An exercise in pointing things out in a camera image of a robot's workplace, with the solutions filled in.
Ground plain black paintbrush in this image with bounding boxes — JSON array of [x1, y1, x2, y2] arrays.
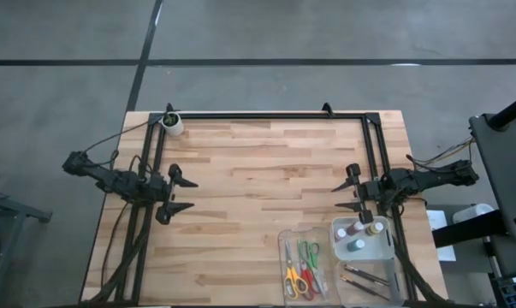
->
[[347, 280, 390, 302]]

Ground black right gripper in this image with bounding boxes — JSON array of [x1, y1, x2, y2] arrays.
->
[[330, 163, 388, 225]]

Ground black paintbrush orange end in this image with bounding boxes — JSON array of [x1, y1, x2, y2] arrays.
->
[[339, 273, 390, 300]]

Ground yellow paint bottle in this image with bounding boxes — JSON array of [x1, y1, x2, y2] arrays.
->
[[365, 221, 385, 238]]

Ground large clear plastic bin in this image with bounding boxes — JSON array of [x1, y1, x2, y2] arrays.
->
[[277, 228, 341, 308]]

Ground clear plastic container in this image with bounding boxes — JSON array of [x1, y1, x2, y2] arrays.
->
[[451, 202, 496, 226]]

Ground dark metal stand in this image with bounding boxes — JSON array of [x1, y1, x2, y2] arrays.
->
[[0, 183, 54, 308]]

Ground green-handled scissors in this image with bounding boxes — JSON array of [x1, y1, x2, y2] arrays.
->
[[298, 240, 328, 297]]

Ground black equipment stand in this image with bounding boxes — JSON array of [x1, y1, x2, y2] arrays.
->
[[469, 91, 516, 308]]

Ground brown cable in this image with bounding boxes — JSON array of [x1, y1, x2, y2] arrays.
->
[[80, 121, 151, 169]]

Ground teal paint bottle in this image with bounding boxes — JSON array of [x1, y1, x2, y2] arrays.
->
[[347, 238, 367, 254]]

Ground white paper sheet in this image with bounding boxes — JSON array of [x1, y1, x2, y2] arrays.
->
[[425, 209, 458, 264]]

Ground red-handled scissors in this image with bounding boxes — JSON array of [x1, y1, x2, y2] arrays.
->
[[298, 252, 323, 302]]

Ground yellow-handled scissors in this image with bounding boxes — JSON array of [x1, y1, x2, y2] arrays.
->
[[282, 239, 310, 300]]

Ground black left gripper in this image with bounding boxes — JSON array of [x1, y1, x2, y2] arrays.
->
[[147, 163, 199, 226]]

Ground black aluminium rig frame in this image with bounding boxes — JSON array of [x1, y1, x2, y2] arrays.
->
[[111, 102, 438, 308]]

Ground small clear plastic bin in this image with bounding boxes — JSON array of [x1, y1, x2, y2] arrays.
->
[[334, 258, 406, 308]]

